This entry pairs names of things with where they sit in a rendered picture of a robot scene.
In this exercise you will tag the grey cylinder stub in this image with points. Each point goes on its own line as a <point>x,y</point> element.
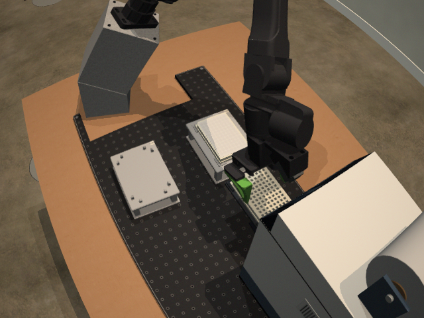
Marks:
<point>389,298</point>

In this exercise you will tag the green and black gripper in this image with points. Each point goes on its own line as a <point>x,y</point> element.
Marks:
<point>241,159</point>

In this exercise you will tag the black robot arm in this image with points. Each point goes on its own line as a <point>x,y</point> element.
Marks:
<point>267,73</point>

